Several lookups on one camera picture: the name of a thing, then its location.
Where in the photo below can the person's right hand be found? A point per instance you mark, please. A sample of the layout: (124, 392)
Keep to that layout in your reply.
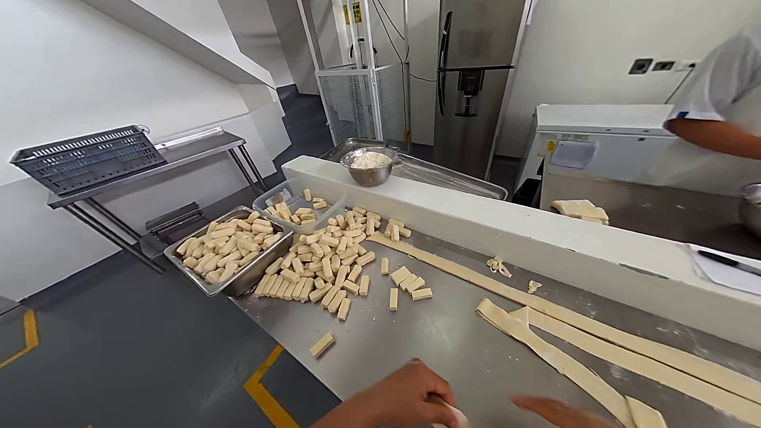
(553, 411)

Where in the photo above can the person's left hand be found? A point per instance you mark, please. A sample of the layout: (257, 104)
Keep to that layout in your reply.
(398, 389)

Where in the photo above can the person's right fingers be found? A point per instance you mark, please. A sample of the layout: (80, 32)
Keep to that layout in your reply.
(529, 403)

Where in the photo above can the person's left fingers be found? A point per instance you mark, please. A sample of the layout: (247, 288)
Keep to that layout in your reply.
(441, 410)

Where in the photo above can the dough-wrapped roll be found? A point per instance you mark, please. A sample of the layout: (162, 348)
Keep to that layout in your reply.
(441, 419)

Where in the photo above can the person's left forearm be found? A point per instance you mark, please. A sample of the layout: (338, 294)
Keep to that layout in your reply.
(339, 419)

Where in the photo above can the folded dough strip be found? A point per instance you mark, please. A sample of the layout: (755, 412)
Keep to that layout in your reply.
(559, 356)

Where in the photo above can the steel work table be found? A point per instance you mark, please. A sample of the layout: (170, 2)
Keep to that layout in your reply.
(440, 339)

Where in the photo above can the wide flat dough strip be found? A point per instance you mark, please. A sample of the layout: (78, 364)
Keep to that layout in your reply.
(630, 352)

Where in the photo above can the small dough scrap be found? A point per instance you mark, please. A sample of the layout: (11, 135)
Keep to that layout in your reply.
(534, 286)

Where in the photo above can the rectangular cheese block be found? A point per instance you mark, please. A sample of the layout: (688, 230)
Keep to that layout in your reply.
(323, 345)

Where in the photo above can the long thin dough strip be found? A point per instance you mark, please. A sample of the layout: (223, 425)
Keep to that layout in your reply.
(475, 278)

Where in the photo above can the tangled dough scrap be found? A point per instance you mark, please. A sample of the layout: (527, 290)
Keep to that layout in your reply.
(498, 266)

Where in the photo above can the cluster of cheese sticks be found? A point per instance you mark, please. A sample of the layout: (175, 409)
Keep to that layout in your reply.
(402, 275)

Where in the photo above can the pile of dough-wrapped sticks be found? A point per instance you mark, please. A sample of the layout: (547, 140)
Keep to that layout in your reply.
(324, 249)

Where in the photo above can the thick folded dough sheet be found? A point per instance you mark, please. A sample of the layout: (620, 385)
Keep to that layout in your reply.
(579, 210)

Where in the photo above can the black bin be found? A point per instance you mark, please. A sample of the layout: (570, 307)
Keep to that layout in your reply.
(526, 191)

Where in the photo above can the deep stainless steel pan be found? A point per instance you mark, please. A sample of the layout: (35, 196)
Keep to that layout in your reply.
(252, 279)

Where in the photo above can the steel counter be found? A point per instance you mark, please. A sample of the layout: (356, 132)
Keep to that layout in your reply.
(660, 214)

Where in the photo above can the clear plastic container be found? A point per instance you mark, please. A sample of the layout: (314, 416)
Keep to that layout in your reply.
(333, 205)

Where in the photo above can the plastic-covered metal tray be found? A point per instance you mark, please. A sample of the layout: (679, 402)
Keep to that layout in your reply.
(446, 177)

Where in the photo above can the white paper sheet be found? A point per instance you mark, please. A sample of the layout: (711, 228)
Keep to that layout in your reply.
(728, 274)

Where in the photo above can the black pen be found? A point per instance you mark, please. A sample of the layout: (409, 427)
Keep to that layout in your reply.
(717, 257)

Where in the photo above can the stainless steel mixing bowl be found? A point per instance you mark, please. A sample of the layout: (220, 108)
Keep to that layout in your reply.
(371, 176)

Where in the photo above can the pile of cut cheese sticks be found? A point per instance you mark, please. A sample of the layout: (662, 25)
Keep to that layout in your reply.
(285, 211)

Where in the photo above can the heap of white flour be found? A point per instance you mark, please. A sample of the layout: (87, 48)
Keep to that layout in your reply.
(370, 160)

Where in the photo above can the heap of wrapped sticks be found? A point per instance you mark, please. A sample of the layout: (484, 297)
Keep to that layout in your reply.
(229, 247)

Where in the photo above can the white chest freezer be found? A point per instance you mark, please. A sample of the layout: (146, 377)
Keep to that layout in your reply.
(624, 148)

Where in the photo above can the white mesh cage lift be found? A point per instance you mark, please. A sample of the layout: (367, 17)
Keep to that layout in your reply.
(351, 98)

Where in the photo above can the dark staircase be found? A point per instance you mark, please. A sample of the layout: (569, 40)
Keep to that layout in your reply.
(303, 116)

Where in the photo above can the dark metal floor rack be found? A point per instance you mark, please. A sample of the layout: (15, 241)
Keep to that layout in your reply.
(175, 220)

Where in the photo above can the narrow steel side table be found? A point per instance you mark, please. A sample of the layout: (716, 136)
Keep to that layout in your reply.
(193, 151)

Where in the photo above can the steel refrigerator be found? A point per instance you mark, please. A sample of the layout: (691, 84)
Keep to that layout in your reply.
(475, 47)

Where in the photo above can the long shallow metal tray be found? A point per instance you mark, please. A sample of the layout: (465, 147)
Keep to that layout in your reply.
(190, 138)

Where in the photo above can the yellow sign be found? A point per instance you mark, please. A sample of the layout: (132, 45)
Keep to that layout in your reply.
(352, 12)

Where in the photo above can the dark grey plastic crate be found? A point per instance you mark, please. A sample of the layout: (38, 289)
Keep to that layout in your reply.
(95, 161)

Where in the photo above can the black wall socket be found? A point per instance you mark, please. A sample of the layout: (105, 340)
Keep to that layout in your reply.
(640, 66)
(663, 66)

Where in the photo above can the white wall socket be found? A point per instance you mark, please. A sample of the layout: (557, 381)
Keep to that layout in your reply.
(683, 66)

